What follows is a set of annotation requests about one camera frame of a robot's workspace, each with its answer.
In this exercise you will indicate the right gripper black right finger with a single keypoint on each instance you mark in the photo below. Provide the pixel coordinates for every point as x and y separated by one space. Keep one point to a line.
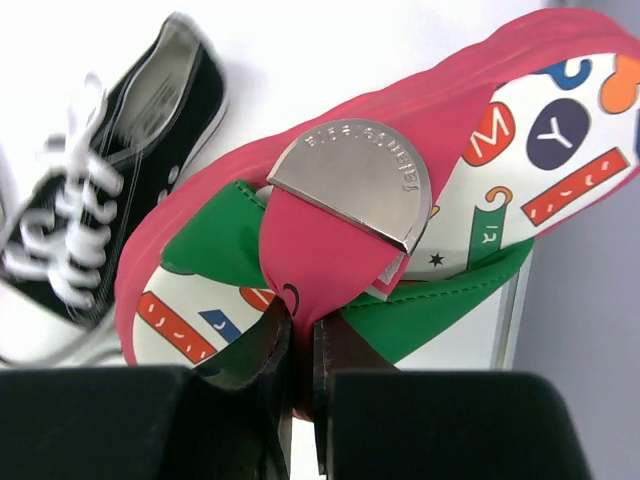
373 421

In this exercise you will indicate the black canvas sneaker upper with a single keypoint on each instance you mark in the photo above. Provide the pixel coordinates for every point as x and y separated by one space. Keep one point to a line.
116 161

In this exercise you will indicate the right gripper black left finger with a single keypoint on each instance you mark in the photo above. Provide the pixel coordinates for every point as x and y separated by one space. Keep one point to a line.
229 419

